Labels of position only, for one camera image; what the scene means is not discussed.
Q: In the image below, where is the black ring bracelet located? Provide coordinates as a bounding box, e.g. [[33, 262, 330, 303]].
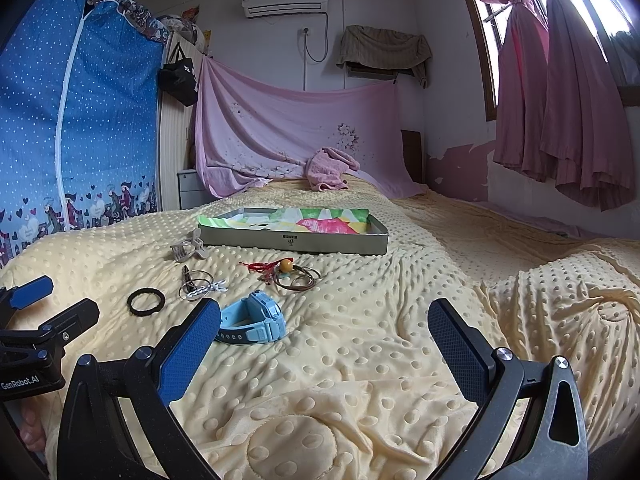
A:
[[126, 287, 167, 318]]

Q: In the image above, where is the light blue wrist watch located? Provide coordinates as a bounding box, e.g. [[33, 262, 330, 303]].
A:
[[216, 290, 286, 344]]

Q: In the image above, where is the red braided string bracelet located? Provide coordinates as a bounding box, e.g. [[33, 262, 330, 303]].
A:
[[238, 258, 281, 283]]

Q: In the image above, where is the brown cord yellow bead necklace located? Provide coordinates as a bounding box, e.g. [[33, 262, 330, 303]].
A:
[[271, 257, 322, 293]]

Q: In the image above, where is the black hair clip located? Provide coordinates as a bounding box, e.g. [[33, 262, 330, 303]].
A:
[[182, 266, 194, 292]]

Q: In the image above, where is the white braided hair clip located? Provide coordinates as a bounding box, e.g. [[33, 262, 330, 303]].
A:
[[193, 281, 227, 295]]

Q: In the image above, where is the person's left hand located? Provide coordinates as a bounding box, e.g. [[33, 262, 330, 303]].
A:
[[20, 399, 46, 453]]

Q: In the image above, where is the grey claw hair clip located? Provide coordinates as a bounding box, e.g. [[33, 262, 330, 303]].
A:
[[170, 228, 209, 263]]

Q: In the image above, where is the grey bedside cabinet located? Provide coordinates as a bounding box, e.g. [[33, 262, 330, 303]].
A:
[[177, 169, 216, 209]]

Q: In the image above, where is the yellow dotted bed blanket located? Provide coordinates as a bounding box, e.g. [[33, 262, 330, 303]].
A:
[[1, 179, 639, 479]]

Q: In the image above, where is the blue dotted fabric wardrobe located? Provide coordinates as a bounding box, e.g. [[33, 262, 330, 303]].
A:
[[1, 0, 169, 260]]

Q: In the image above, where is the wooden wardrobe panel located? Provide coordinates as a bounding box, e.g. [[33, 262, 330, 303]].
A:
[[156, 31, 204, 212]]

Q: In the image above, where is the black hanging bag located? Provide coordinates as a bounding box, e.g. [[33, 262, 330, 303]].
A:
[[157, 58, 198, 107]]

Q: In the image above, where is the colourful paper tray liner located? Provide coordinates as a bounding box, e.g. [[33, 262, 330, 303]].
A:
[[198, 208, 370, 234]]

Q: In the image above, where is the pink hanging sheet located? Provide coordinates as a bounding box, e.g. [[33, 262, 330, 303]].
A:
[[194, 58, 421, 198]]

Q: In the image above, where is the grey metal tray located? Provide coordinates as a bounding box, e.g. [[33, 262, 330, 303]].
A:
[[198, 207, 388, 256]]

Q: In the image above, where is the pink curtain right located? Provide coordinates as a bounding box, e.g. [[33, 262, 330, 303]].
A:
[[540, 0, 636, 211]]

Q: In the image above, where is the pink curtain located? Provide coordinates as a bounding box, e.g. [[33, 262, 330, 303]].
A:
[[480, 0, 552, 181], [540, 0, 636, 211]]

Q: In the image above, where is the crumpled pink cloth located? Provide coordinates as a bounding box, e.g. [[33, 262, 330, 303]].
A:
[[304, 148, 360, 192]]

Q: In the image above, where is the pink curtain left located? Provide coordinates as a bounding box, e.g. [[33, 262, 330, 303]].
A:
[[480, 0, 552, 181]]

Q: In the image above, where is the white air conditioner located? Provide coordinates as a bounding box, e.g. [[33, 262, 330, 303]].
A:
[[242, 0, 330, 18]]

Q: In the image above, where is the brown hanging cloth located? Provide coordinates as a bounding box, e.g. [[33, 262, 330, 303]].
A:
[[336, 25, 432, 89]]

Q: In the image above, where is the air conditioner power cable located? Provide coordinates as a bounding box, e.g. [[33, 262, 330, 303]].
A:
[[299, 12, 331, 91]]

